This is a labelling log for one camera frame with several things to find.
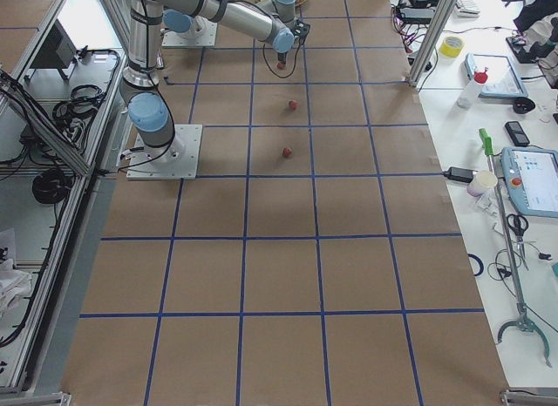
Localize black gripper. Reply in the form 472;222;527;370
277;18;311;63

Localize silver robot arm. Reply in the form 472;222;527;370
120;0;310;162

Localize yellow tape roll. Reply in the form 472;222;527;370
439;36;465;58

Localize plastic bottle red cap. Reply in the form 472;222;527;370
456;67;488;109

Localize black power adapter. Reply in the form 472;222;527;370
442;166;477;184

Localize paper cup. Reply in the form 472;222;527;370
466;170;498;197

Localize teach pendant tablet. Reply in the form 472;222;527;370
500;146;557;218

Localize black scissors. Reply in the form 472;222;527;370
506;213;529;269

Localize reacher grabber tool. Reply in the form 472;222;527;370
479;128;552;368

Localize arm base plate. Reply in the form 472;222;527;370
126;124;203;180
162;19;217;49

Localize aluminium frame post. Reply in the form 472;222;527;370
408;0;457;87

